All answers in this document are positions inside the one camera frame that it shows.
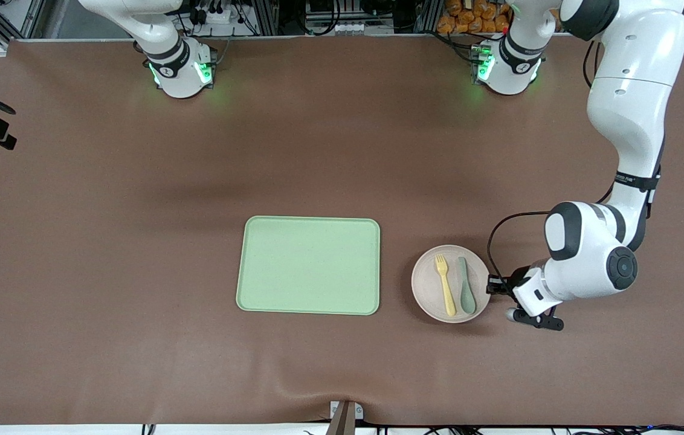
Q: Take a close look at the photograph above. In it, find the table edge bracket with post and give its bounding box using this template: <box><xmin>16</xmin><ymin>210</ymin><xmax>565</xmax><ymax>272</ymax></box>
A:
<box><xmin>330</xmin><ymin>400</ymin><xmax>364</xmax><ymax>435</ymax></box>

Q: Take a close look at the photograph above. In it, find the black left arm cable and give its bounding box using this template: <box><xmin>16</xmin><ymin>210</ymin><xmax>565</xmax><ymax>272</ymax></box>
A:
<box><xmin>487</xmin><ymin>41</ymin><xmax>664</xmax><ymax>285</ymax></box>

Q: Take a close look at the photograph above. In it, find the yellow plastic fork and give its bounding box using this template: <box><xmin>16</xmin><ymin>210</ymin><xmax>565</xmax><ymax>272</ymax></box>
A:
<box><xmin>434</xmin><ymin>254</ymin><xmax>457</xmax><ymax>317</ymax></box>

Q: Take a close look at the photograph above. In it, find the pile of orange objects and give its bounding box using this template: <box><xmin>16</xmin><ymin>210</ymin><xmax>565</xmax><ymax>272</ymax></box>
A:
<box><xmin>437</xmin><ymin>0</ymin><xmax>512</xmax><ymax>34</ymax></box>

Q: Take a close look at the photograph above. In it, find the light green rectangular tray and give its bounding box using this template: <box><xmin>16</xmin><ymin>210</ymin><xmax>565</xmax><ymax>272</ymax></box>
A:
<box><xmin>236</xmin><ymin>216</ymin><xmax>381</xmax><ymax>316</ymax></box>

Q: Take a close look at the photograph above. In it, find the brown table mat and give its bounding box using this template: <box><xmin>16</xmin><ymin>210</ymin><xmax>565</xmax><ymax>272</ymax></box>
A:
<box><xmin>0</xmin><ymin>37</ymin><xmax>684</xmax><ymax>427</ymax></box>

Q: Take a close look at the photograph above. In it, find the white power strip with plugs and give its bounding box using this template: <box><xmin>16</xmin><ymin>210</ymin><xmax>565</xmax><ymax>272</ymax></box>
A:
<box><xmin>190</xmin><ymin>0</ymin><xmax>241</xmax><ymax>25</ymax></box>

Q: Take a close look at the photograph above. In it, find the green plastic spoon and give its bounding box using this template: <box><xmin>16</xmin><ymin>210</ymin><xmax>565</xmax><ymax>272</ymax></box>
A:
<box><xmin>457</xmin><ymin>257</ymin><xmax>477</xmax><ymax>315</ymax></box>

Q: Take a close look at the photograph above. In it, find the round pink plate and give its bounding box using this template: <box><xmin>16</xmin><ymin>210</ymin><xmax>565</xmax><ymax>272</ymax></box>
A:
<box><xmin>411</xmin><ymin>245</ymin><xmax>491</xmax><ymax>324</ymax></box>

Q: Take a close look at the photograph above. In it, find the aluminium frame strut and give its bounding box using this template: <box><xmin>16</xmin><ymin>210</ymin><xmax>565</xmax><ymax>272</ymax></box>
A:
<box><xmin>0</xmin><ymin>0</ymin><xmax>47</xmax><ymax>40</ymax></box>
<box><xmin>251</xmin><ymin>0</ymin><xmax>280</xmax><ymax>36</ymax></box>

